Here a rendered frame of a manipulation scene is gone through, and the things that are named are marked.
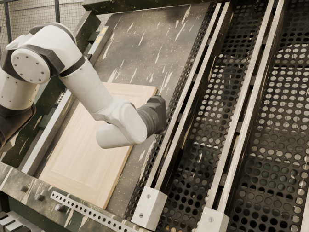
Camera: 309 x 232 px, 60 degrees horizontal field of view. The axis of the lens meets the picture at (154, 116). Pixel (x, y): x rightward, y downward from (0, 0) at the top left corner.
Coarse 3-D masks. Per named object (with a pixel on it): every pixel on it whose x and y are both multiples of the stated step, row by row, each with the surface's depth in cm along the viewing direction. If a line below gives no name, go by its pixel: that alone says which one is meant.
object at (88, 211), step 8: (56, 192) 113; (56, 200) 111; (64, 200) 109; (72, 200) 107; (72, 208) 105; (80, 208) 104; (88, 208) 102; (88, 216) 100; (96, 216) 98; (104, 216) 97; (104, 224) 95; (112, 224) 94; (120, 224) 92
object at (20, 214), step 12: (12, 204) 128; (0, 216) 120; (12, 216) 124; (24, 216) 123; (36, 216) 116; (0, 228) 116; (12, 228) 112; (24, 228) 112; (36, 228) 116; (48, 228) 112; (60, 228) 106
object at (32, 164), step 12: (108, 36) 163; (96, 48) 156; (72, 96) 147; (60, 108) 144; (60, 120) 142; (48, 132) 138; (36, 144) 138; (48, 144) 138; (36, 156) 134; (24, 168) 133; (36, 168) 135
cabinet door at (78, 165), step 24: (120, 96) 130; (144, 96) 122; (72, 120) 138; (72, 144) 129; (96, 144) 122; (48, 168) 128; (72, 168) 121; (96, 168) 115; (120, 168) 109; (72, 192) 114; (96, 192) 108
